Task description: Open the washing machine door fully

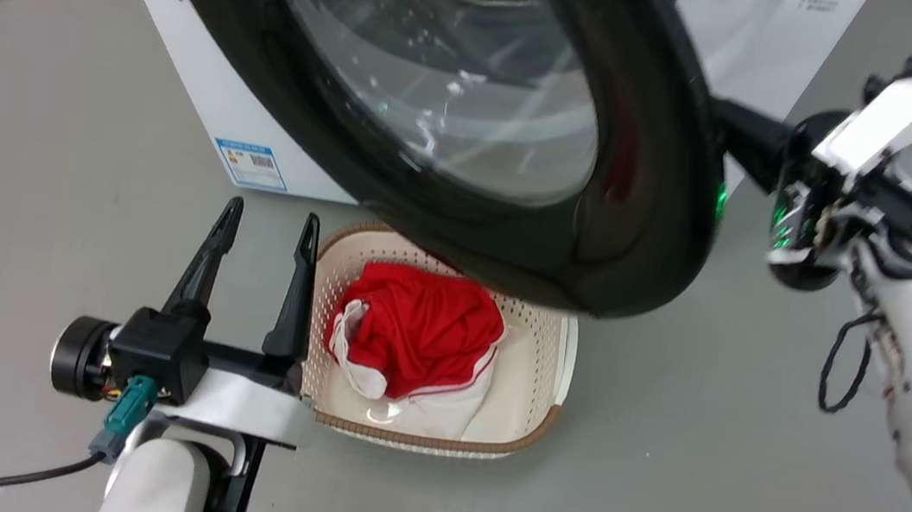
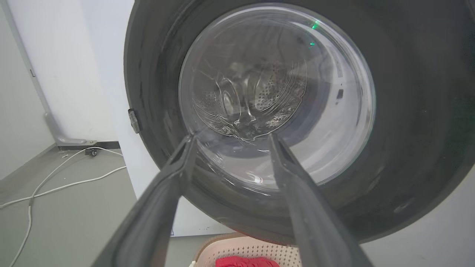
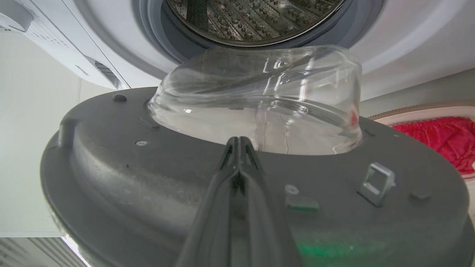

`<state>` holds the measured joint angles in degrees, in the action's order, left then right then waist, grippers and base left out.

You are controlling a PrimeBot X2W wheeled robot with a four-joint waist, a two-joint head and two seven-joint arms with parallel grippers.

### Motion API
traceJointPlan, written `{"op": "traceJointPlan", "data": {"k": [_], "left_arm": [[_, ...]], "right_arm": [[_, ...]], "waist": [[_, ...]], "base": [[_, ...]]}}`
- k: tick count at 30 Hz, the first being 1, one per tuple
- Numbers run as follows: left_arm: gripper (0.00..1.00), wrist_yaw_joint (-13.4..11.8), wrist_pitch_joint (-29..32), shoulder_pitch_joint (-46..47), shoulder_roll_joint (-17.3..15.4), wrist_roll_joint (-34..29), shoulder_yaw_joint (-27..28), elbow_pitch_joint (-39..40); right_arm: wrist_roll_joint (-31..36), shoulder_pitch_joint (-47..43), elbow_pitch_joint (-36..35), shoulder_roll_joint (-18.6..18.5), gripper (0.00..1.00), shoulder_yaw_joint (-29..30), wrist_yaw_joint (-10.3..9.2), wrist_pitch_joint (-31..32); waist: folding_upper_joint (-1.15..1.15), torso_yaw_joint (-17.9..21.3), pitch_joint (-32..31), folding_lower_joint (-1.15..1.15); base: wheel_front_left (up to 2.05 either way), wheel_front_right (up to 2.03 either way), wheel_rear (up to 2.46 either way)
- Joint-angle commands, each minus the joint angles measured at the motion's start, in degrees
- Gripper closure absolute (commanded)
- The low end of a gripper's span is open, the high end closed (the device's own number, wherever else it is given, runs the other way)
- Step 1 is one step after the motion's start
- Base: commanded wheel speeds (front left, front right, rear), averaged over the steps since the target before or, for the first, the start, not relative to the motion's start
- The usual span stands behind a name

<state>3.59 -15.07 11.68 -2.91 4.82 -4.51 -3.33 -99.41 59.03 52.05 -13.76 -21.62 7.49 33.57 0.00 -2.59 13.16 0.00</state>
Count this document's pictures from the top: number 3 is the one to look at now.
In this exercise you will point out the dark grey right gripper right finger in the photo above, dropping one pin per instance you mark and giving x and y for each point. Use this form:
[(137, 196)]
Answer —
[(267, 222)]

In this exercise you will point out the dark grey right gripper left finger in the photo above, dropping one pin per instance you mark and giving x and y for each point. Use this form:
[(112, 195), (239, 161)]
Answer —
[(211, 222)]

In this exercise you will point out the grey washing machine door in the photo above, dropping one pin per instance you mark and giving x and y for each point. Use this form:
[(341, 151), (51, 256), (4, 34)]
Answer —
[(148, 178)]

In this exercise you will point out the white washing machine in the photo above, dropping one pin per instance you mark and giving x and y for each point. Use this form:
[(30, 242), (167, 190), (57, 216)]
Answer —
[(400, 40)]

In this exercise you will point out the laundry basket with pink rim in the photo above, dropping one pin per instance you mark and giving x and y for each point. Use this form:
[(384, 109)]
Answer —
[(415, 114)]

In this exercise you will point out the red garment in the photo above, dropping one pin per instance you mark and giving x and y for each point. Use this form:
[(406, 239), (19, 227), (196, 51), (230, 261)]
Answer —
[(445, 139)]

